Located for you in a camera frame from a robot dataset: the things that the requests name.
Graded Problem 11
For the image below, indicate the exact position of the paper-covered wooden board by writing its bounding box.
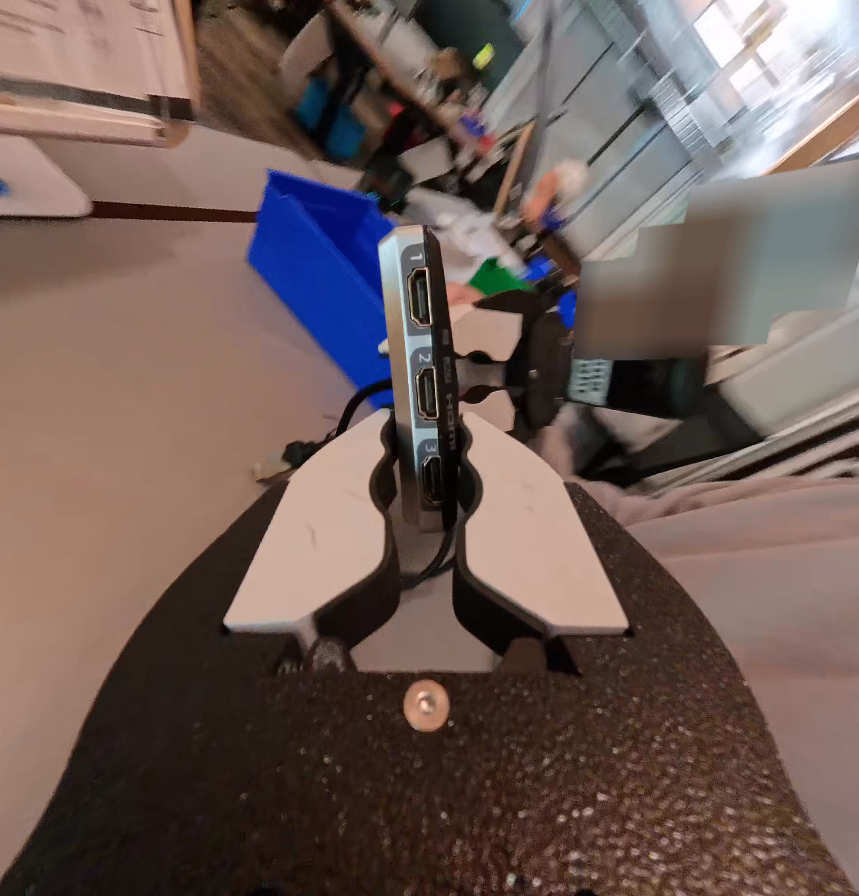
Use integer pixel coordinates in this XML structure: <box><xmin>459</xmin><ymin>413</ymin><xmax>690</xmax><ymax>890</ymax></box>
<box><xmin>0</xmin><ymin>0</ymin><xmax>201</xmax><ymax>148</ymax></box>

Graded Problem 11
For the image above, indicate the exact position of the green sheet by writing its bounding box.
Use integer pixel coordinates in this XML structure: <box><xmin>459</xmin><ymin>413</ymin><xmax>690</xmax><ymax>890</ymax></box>
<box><xmin>468</xmin><ymin>257</ymin><xmax>537</xmax><ymax>295</ymax></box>

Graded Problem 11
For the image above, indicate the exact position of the blue plastic bin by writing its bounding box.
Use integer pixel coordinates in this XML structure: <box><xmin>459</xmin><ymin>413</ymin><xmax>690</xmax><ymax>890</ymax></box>
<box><xmin>246</xmin><ymin>168</ymin><xmax>404</xmax><ymax>411</ymax></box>

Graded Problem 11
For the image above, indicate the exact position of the thin black hub cable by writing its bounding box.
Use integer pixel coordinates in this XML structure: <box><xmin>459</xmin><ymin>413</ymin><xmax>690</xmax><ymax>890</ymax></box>
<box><xmin>254</xmin><ymin>378</ymin><xmax>462</xmax><ymax>593</ymax></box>

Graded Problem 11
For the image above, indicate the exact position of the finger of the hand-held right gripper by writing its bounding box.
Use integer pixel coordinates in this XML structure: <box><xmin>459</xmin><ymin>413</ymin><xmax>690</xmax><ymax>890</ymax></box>
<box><xmin>461</xmin><ymin>386</ymin><xmax>518</xmax><ymax>436</ymax></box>
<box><xmin>463</xmin><ymin>307</ymin><xmax>526</xmax><ymax>366</ymax></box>

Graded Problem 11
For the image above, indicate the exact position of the grey multi-port hub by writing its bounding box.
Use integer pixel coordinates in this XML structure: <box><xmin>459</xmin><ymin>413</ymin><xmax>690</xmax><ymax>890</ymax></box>
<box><xmin>377</xmin><ymin>224</ymin><xmax>467</xmax><ymax>534</ymax></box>

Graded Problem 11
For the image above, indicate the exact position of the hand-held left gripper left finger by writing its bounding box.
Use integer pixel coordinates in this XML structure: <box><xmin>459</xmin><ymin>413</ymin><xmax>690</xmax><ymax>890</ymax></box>
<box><xmin>223</xmin><ymin>409</ymin><xmax>401</xmax><ymax>659</ymax></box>

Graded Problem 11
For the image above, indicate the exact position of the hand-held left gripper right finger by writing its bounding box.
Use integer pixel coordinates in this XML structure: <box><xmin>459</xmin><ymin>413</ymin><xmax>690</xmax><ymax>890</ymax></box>
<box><xmin>453</xmin><ymin>411</ymin><xmax>630</xmax><ymax>657</ymax></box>

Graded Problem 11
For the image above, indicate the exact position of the white flat tray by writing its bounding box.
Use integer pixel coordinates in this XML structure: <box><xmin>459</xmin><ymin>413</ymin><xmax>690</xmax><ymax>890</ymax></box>
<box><xmin>0</xmin><ymin>132</ymin><xmax>93</xmax><ymax>218</ymax></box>

